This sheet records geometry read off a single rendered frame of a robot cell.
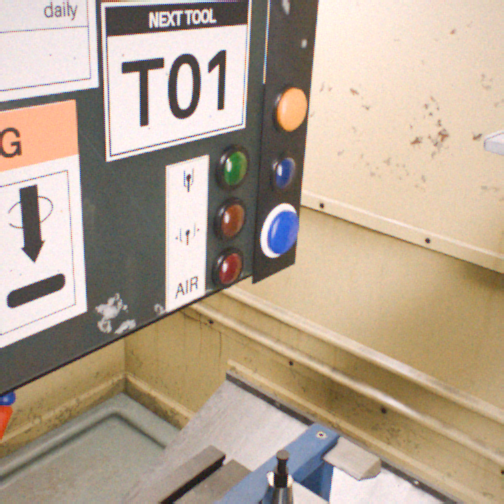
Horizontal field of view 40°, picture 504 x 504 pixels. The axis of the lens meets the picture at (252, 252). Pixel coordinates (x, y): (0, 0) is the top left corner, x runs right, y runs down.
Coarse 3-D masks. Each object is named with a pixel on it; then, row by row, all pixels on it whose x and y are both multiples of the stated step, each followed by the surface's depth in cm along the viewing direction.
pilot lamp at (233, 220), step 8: (232, 208) 40; (240, 208) 41; (224, 216) 40; (232, 216) 40; (240, 216) 41; (224, 224) 40; (232, 224) 40; (240, 224) 41; (224, 232) 40; (232, 232) 41
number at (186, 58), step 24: (168, 48) 33; (192, 48) 34; (216, 48) 36; (240, 48) 37; (168, 72) 34; (192, 72) 35; (216, 72) 36; (168, 96) 34; (192, 96) 35; (216, 96) 37; (168, 120) 35; (192, 120) 36; (216, 120) 37
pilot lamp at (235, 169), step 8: (240, 152) 39; (232, 160) 39; (240, 160) 39; (224, 168) 39; (232, 168) 39; (240, 168) 39; (224, 176) 39; (232, 176) 39; (240, 176) 40; (232, 184) 40
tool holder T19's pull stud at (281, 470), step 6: (282, 450) 74; (276, 456) 73; (282, 456) 73; (288, 456) 73; (282, 462) 73; (276, 468) 74; (282, 468) 74; (288, 468) 75; (276, 474) 74; (282, 474) 74; (288, 474) 74; (276, 480) 74; (282, 480) 74
